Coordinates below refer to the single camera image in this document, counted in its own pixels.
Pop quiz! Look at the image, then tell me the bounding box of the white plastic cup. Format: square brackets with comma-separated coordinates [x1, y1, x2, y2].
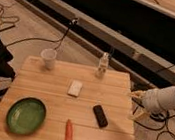
[40, 48, 57, 70]

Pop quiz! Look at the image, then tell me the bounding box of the green ceramic bowl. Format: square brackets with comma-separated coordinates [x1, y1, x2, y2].
[5, 97, 47, 135]

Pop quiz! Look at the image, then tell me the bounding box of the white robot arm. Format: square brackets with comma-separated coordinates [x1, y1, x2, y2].
[129, 85, 175, 121]

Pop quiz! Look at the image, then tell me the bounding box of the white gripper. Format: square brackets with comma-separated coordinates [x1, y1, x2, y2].
[128, 86, 175, 121]

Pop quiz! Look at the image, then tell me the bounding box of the black remote phone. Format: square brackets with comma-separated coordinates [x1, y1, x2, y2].
[93, 105, 108, 128]

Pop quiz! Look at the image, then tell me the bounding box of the black floor cable left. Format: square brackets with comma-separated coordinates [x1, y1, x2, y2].
[0, 0, 82, 60]

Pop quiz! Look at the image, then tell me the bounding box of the clear plastic bottle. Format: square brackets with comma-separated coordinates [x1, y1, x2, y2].
[95, 52, 109, 78]

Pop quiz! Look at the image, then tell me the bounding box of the light wooden table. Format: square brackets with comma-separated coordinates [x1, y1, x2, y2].
[0, 57, 134, 140]

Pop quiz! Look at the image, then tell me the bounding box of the white rectangular block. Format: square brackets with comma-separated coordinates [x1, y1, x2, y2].
[68, 80, 83, 97]

